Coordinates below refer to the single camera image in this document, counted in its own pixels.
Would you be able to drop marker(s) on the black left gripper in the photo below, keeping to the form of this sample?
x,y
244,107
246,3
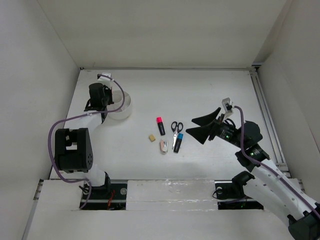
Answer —
x,y
108,90

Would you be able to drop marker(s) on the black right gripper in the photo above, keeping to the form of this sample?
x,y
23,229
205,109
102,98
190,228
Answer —
x,y
201,133

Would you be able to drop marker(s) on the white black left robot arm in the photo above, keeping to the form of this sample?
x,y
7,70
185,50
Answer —
x,y
73,148

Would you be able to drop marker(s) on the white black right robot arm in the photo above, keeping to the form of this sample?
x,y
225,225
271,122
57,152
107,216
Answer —
x,y
261,180

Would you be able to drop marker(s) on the white round divided container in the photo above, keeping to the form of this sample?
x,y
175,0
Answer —
x,y
122,105

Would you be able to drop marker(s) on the blue black highlighter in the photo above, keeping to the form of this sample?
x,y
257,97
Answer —
x,y
178,142

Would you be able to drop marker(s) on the pink white stapler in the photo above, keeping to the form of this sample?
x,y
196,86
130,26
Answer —
x,y
164,146

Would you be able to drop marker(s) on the pink black highlighter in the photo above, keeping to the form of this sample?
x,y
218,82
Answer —
x,y
160,126

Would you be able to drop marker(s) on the tan eraser block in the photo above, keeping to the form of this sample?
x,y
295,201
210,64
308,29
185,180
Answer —
x,y
151,138

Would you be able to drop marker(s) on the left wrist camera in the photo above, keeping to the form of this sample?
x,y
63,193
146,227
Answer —
x,y
104,77

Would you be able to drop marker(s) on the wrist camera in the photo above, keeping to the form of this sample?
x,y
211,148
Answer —
x,y
104,77
228,107

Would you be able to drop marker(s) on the black handled scissors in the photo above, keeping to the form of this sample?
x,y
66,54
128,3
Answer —
x,y
176,128

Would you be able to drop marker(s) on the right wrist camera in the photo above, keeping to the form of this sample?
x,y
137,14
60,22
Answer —
x,y
228,107

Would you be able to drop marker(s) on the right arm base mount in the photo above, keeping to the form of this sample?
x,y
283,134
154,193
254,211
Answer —
x,y
230,194

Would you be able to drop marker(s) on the aluminium rail at right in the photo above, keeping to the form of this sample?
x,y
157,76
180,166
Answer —
x,y
286,138

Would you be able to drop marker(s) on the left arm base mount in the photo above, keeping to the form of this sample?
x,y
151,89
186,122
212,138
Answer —
x,y
114,200

